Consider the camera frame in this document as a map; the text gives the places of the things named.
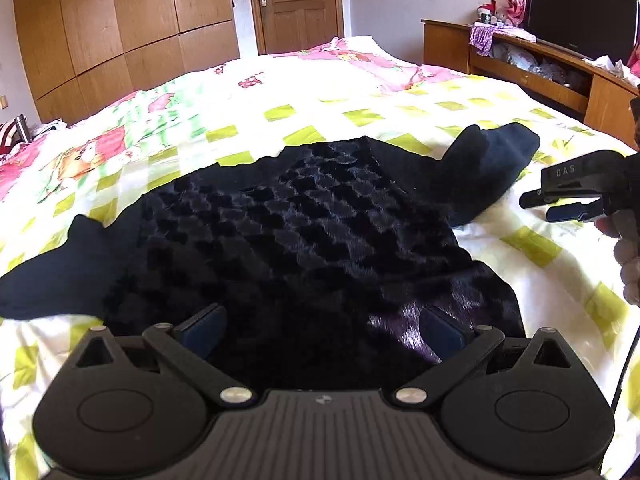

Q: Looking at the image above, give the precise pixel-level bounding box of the black knit sweater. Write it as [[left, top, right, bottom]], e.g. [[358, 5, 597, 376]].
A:
[[1, 122, 540, 390]]

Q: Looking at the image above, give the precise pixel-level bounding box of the right hand holding gripper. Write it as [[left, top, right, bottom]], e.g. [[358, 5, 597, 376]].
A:
[[596, 210, 640, 306]]

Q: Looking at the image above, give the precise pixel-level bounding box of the green checkered bed sheet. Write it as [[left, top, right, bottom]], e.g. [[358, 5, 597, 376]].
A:
[[1, 74, 639, 479]]

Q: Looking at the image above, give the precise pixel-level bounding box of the wooden tv cabinet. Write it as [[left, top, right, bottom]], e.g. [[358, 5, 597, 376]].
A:
[[422, 20, 639, 148]]

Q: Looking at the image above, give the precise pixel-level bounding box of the black flat television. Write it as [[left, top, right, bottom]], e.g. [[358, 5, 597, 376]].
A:
[[523, 0, 639, 62]]

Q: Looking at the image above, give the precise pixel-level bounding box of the purple patterned cloth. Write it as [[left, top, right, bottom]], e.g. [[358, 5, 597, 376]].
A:
[[469, 22, 514, 56]]

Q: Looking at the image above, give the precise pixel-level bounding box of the small santa figurine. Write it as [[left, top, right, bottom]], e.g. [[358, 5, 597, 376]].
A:
[[476, 0, 498, 25]]

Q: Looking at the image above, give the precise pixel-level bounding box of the pink floral quilt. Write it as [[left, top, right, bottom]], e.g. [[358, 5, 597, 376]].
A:
[[1, 36, 461, 205]]

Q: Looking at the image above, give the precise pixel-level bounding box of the red white striped pillow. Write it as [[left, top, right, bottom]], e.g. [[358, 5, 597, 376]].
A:
[[0, 114, 32, 156]]

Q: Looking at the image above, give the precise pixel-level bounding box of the brown wooden door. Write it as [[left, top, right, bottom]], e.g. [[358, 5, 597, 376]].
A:
[[250, 0, 344, 54]]

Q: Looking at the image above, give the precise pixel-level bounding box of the wooden wardrobe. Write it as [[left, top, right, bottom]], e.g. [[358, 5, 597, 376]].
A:
[[14, 0, 239, 124]]

